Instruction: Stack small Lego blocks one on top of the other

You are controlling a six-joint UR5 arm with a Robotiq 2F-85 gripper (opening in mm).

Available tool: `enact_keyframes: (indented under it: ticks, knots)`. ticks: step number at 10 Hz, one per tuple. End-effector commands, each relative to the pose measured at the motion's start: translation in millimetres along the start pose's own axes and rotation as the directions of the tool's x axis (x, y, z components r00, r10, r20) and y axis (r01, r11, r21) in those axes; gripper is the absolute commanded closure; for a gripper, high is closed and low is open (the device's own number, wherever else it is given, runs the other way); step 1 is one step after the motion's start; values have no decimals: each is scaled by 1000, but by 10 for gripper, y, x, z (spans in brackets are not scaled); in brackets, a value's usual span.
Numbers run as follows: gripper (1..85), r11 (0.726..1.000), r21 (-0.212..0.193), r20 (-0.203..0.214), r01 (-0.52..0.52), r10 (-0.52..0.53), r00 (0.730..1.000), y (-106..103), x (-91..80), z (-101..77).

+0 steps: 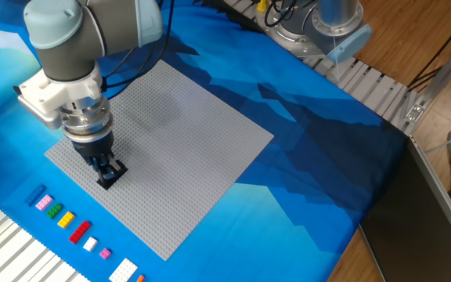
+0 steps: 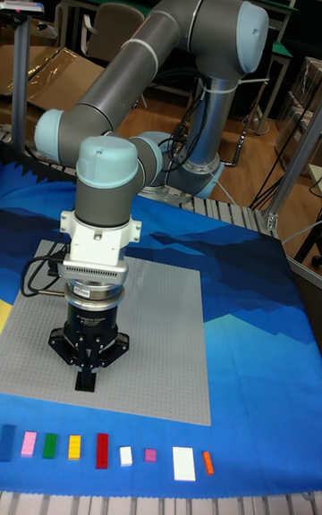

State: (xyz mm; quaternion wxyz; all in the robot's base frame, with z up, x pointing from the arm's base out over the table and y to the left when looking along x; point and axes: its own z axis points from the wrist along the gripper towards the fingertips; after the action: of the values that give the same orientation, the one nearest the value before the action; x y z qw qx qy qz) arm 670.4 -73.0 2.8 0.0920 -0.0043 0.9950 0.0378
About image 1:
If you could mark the red Lego brick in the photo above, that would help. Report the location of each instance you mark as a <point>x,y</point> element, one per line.
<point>80,232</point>

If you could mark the large grey Lego baseplate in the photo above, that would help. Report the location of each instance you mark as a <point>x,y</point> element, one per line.
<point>186,156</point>

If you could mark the small white Lego brick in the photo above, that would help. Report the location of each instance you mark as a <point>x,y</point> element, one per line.
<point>90,244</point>

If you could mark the black Lego plate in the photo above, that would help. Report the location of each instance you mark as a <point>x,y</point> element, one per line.
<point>107,185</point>

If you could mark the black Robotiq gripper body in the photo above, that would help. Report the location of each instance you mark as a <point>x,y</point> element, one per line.
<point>92,150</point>

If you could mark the large white Lego plate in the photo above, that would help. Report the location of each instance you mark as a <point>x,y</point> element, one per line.
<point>123,270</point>

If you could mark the small magenta Lego brick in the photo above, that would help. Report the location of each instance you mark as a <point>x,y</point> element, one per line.
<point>105,253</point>

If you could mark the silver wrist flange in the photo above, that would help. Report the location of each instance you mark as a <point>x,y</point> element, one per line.
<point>86,119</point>

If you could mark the blue mountain print cloth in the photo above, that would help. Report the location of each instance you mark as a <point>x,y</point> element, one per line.
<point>268,219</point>

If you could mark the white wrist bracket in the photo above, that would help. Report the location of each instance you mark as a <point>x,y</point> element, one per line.
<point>53,94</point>

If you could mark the dark panel with metal frame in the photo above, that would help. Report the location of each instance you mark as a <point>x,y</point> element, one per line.
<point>409,227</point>

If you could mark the blue Lego brick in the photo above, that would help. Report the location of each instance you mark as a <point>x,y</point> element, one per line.
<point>35,195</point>

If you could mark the small yellow object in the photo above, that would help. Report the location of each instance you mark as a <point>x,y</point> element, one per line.
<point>262,5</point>

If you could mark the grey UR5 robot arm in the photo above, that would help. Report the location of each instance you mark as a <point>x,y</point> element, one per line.
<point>69,51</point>

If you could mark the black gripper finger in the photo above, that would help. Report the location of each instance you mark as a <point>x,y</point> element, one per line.
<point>106,172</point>
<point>116,164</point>

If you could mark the pink Lego brick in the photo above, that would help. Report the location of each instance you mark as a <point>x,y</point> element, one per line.
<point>44,202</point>

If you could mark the yellow Lego brick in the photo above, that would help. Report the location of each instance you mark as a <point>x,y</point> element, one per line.
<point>66,219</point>

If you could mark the orange Lego brick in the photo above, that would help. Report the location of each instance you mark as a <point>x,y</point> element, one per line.
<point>140,278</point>

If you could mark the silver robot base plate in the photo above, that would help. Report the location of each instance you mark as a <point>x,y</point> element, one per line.
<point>288,41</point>

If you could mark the green Lego brick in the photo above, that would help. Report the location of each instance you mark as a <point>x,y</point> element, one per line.
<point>54,210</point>

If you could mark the aluminium beam with corner bracket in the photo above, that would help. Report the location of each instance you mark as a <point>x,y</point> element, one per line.
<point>441,78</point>

